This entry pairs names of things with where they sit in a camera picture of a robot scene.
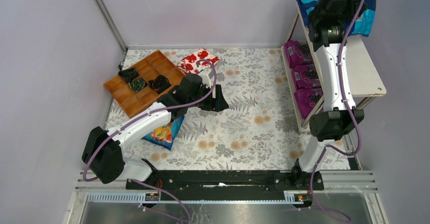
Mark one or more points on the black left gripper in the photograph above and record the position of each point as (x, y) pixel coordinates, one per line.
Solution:
(214, 98)

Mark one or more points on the blue Slendy candy bag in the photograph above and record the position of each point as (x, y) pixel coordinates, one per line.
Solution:
(305, 7)
(165, 135)
(364, 23)

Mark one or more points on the purple candy bag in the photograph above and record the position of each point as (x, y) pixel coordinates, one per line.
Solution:
(297, 53)
(305, 77)
(307, 99)

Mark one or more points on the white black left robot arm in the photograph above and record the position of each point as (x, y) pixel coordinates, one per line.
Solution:
(104, 150)

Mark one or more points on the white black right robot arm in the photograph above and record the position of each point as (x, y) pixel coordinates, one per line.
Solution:
(340, 114)

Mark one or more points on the purple candy bag on shelf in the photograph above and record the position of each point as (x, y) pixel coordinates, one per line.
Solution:
(297, 53)

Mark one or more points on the red floral folded cloth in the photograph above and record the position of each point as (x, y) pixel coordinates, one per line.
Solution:
(197, 61)

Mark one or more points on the orange black rolled sock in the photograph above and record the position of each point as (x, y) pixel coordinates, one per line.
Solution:
(159, 84)

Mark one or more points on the orange wooden divider tray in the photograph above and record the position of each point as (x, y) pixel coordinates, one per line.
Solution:
(153, 76)

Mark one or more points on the green black rolled sock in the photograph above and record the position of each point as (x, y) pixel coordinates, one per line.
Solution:
(137, 84)

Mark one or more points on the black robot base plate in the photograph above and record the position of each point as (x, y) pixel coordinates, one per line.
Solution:
(234, 185)

